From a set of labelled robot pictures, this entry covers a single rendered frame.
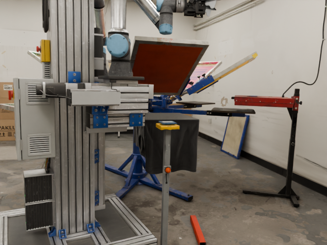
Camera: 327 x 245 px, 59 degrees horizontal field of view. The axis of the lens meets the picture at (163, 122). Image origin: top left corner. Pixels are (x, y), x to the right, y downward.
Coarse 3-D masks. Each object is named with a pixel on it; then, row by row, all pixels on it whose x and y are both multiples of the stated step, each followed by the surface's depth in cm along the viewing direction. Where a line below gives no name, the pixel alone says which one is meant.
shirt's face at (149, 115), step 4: (148, 116) 238; (152, 116) 239; (156, 116) 240; (160, 116) 240; (164, 116) 241; (168, 116) 242; (172, 116) 243; (176, 116) 244; (180, 116) 245; (184, 116) 245; (188, 116) 246
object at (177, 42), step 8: (136, 40) 211; (144, 40) 212; (152, 40) 214; (160, 40) 216; (168, 40) 218; (176, 40) 220; (184, 40) 222; (192, 40) 224; (136, 48) 219; (200, 56) 239; (192, 72) 260; (184, 80) 271
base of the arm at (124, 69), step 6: (114, 60) 174; (120, 60) 173; (126, 60) 174; (114, 66) 173; (120, 66) 173; (126, 66) 174; (108, 72) 177; (114, 72) 172; (120, 72) 172; (126, 72) 173; (132, 72) 179
